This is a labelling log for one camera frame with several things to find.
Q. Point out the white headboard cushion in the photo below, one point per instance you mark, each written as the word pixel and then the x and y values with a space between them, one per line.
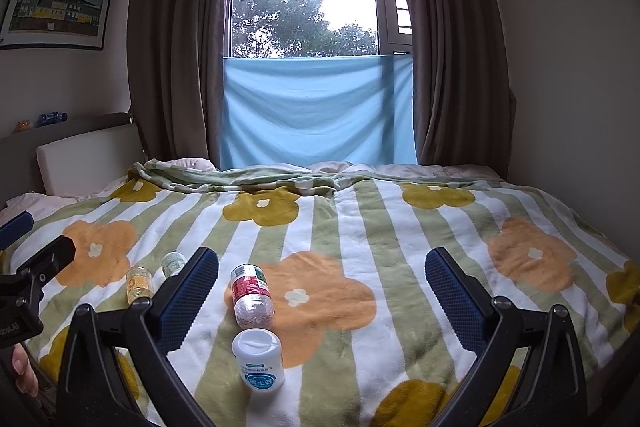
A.
pixel 90 162

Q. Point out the small yellow bottle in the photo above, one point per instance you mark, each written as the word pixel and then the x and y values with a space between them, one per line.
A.
pixel 139 284

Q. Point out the grey bed headboard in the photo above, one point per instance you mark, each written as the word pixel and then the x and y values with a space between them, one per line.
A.
pixel 75 119

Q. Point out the person's left hand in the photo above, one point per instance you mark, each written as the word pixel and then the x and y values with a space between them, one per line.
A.
pixel 26 369

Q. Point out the clear plastic bottle red label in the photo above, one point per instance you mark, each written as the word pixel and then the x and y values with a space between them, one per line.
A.
pixel 251 294

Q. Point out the brown curtain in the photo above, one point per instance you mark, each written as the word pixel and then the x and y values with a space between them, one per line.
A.
pixel 175 57
pixel 450 57

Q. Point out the framed picture of houses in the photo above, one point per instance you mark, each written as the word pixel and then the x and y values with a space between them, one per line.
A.
pixel 60 2

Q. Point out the white plastic jar blue label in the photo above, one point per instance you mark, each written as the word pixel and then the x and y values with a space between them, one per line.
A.
pixel 257 359

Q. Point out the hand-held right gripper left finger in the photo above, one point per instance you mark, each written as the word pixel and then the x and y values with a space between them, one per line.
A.
pixel 192 297

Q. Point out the pale pink bed sheet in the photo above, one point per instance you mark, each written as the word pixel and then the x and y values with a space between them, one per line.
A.
pixel 35 207

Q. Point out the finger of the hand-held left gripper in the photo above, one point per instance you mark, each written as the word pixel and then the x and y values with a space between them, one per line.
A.
pixel 47 257
pixel 17 227

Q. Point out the floral striped blanket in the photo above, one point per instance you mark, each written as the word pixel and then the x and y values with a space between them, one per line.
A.
pixel 350 232

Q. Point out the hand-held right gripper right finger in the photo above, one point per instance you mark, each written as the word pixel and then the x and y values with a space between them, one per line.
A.
pixel 455 302

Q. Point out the small green bottle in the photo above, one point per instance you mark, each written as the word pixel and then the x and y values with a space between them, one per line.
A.
pixel 172 263

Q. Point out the small blue toy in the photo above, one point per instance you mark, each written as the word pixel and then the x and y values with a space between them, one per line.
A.
pixel 52 117

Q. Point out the small orange figurine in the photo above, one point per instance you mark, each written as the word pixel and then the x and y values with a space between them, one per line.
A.
pixel 23 127

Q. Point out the light blue cloth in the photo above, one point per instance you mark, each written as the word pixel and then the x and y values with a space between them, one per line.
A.
pixel 315 112

